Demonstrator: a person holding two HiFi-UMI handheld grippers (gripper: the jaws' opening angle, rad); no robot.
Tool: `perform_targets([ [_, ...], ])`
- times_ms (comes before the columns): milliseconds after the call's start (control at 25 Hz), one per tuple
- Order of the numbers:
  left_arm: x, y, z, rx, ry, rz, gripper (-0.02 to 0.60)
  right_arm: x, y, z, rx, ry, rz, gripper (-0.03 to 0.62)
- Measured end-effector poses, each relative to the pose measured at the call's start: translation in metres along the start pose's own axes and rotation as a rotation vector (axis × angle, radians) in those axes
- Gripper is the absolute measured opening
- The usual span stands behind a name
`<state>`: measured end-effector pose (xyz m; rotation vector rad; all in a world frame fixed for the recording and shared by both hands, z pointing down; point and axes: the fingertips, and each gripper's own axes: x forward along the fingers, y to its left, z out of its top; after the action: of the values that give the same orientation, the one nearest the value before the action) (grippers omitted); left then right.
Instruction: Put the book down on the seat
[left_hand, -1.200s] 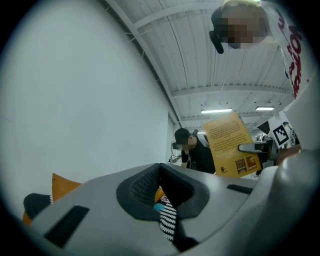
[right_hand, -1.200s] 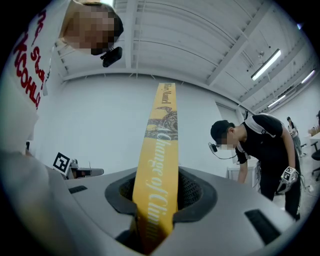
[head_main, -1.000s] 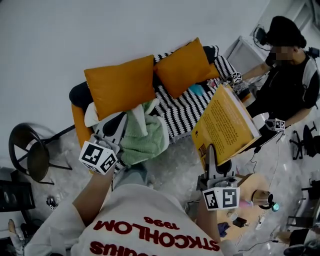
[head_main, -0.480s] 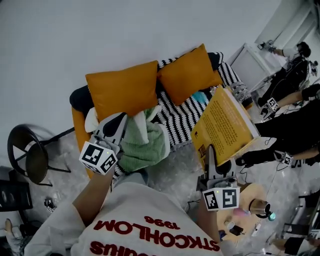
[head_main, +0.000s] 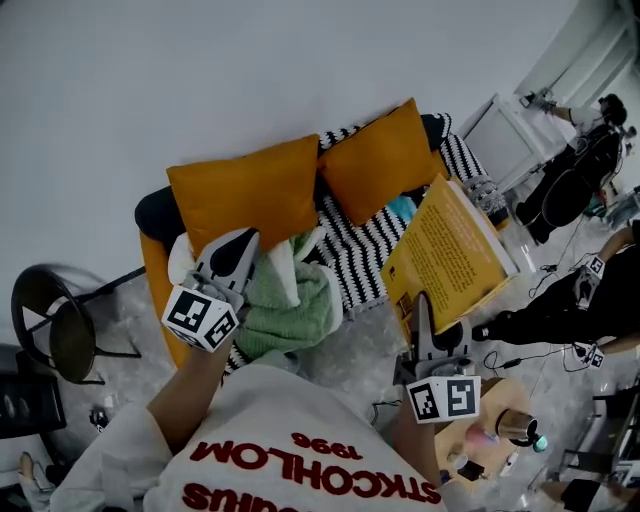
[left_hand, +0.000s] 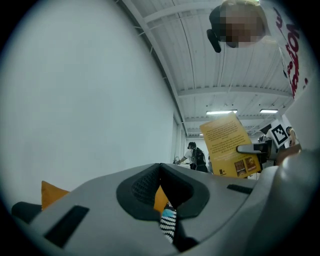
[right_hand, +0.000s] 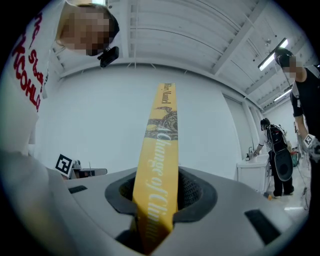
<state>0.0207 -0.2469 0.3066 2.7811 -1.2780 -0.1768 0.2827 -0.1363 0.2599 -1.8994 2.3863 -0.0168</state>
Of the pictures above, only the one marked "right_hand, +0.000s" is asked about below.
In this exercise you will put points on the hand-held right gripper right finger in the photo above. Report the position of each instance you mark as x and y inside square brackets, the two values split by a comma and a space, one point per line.
[225, 225]

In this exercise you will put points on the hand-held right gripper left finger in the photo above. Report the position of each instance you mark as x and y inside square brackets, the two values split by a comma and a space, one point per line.
[100, 215]

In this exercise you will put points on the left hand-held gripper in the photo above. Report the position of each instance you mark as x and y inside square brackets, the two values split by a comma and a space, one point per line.
[63, 163]

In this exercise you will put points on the yellow book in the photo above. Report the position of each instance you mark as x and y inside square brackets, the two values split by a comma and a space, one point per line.
[157, 162]

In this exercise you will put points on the white sink cabinet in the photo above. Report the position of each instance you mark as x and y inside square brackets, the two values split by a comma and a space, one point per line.
[251, 175]

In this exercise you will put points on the dark soap bottle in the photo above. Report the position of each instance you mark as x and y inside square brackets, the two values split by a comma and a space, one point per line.
[247, 156]

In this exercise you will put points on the long ceiling light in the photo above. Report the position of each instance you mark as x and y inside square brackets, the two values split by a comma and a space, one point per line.
[282, 97]
[271, 56]

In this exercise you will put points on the person's face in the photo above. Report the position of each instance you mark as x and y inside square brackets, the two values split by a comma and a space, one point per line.
[85, 27]

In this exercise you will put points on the person's white printed shirt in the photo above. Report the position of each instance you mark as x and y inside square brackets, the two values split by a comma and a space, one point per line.
[47, 32]

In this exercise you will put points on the black head-worn camera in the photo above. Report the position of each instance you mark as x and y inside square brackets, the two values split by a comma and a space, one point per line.
[109, 56]

